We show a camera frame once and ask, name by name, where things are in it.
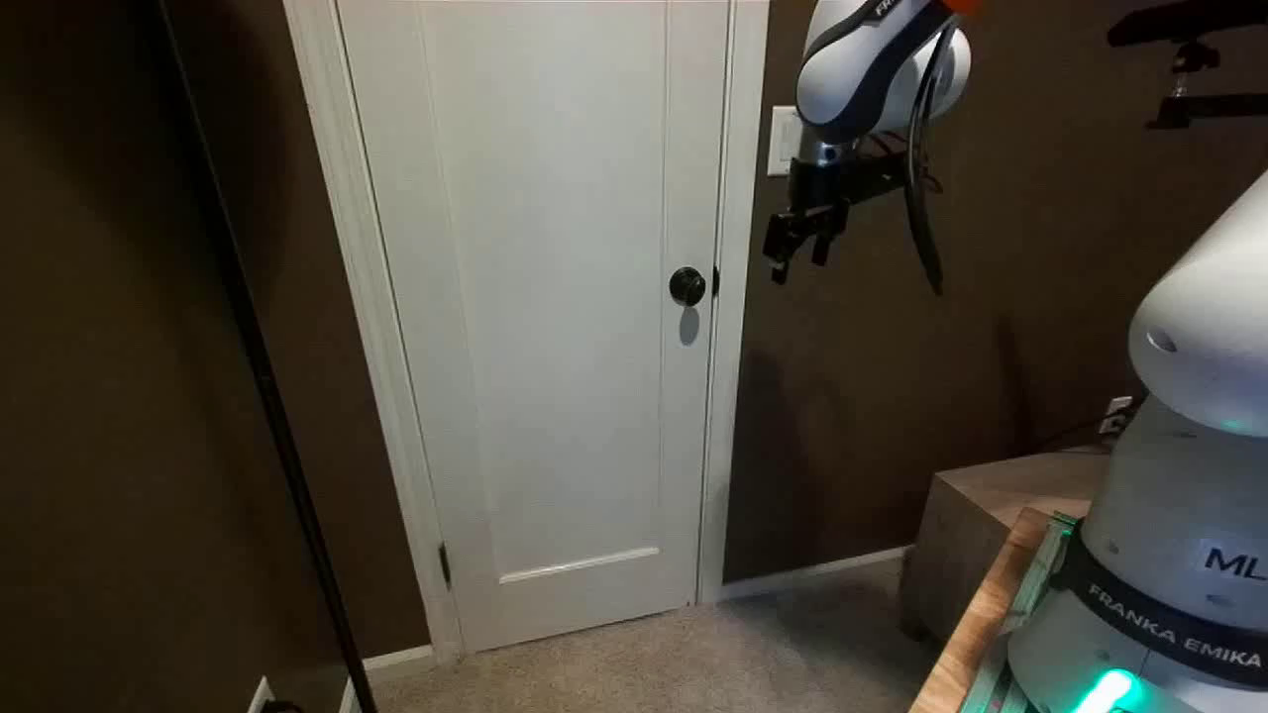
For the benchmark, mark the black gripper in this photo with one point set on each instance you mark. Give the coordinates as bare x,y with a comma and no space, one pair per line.
844,178

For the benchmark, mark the black round door knob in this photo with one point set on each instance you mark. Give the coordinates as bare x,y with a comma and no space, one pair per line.
686,285

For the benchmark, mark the white panel door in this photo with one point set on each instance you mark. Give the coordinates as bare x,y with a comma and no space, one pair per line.
556,304

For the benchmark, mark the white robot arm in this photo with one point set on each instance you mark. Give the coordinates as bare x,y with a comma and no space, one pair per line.
1188,530

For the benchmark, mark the black door hinge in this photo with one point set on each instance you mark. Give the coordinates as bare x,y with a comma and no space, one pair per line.
446,565

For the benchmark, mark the white baseboard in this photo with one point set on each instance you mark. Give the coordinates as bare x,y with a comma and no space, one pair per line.
816,573
398,660

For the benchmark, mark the wooden table with green light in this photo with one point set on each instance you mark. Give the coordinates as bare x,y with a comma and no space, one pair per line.
977,530

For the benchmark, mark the black floor lamp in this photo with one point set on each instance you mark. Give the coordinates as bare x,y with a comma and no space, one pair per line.
261,380

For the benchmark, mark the white light switch plate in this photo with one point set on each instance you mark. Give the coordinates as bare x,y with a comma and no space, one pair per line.
787,139

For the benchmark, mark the white wall outlet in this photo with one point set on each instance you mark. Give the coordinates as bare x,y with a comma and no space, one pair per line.
1120,412

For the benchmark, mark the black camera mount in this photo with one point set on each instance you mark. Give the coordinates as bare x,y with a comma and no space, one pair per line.
1188,66

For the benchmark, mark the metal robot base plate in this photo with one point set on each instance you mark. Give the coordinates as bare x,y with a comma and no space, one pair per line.
1023,647

